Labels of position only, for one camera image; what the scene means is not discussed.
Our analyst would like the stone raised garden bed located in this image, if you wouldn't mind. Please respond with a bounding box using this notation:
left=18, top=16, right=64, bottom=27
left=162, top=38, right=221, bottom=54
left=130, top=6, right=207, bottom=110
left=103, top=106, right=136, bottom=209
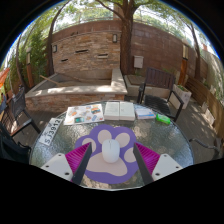
left=24, top=68, right=128, bottom=114

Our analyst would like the white square planter box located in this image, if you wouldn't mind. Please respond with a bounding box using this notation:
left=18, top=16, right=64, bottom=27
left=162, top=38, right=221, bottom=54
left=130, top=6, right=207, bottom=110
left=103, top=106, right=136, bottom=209
left=172, top=83, right=193, bottom=110

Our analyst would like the white wall utility box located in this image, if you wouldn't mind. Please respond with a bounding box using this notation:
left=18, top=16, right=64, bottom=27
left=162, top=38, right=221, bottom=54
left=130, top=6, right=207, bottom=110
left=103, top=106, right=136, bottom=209
left=133, top=55, right=145, bottom=69

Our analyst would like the colourful picture sheet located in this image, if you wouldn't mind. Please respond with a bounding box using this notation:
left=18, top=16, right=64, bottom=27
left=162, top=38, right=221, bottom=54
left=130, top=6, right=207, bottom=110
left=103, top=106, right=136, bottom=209
left=63, top=103, right=105, bottom=126

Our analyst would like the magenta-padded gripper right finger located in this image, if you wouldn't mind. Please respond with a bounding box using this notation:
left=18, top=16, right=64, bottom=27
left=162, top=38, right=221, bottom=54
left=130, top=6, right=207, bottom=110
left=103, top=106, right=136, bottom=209
left=132, top=142, right=184, bottom=186

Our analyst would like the white computer mouse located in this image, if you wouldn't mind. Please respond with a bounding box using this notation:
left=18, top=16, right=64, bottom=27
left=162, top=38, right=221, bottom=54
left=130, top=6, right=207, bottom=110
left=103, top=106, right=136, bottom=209
left=101, top=138, right=121, bottom=164

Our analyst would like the white licence plate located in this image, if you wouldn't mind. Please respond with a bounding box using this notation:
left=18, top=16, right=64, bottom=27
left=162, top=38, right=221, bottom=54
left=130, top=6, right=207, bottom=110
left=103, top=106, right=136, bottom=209
left=38, top=117, right=64, bottom=147

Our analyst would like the dark metal mesh chair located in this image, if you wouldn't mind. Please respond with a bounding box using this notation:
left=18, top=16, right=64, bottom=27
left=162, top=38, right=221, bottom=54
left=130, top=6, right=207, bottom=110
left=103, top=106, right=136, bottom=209
left=189, top=136, right=224, bottom=158

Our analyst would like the white flat box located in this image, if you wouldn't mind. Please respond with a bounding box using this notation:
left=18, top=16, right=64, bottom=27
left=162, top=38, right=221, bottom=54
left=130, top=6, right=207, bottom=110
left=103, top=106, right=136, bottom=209
left=103, top=100, right=137, bottom=122

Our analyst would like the large tree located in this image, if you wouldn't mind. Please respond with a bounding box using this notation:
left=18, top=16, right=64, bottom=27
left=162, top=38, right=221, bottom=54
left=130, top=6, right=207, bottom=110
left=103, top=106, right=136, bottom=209
left=94, top=0, right=148, bottom=76

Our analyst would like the slender tree trunk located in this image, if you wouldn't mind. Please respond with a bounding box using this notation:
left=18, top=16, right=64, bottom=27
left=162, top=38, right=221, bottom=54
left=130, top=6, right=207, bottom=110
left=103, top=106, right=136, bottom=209
left=191, top=29, right=203, bottom=82

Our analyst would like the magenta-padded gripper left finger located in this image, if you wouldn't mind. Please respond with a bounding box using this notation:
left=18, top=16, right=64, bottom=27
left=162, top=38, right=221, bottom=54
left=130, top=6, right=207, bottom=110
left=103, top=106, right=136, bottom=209
left=40, top=142, right=93, bottom=185

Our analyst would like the wooden lamp post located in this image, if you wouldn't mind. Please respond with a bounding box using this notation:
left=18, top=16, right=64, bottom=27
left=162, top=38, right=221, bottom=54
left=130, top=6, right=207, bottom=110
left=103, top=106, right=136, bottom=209
left=178, top=39, right=190, bottom=86

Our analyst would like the purple paw-shaped mouse pad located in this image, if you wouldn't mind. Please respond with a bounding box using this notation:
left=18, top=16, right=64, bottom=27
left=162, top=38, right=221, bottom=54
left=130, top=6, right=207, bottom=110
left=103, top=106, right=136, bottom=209
left=74, top=124, right=148, bottom=185

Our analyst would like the black metal chair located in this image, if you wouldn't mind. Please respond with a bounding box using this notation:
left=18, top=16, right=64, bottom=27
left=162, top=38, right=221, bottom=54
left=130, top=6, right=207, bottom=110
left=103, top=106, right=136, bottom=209
left=0, top=121, right=33, bottom=165
left=4, top=85, right=42, bottom=135

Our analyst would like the dark wooden slatted armchair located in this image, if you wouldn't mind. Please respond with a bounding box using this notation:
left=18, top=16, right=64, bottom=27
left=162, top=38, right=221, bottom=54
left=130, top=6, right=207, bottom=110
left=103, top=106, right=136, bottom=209
left=137, top=67, right=185, bottom=123

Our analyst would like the green packet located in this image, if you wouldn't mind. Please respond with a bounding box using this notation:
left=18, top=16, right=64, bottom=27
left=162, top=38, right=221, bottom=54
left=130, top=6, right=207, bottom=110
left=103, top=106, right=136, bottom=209
left=155, top=113, right=172, bottom=126

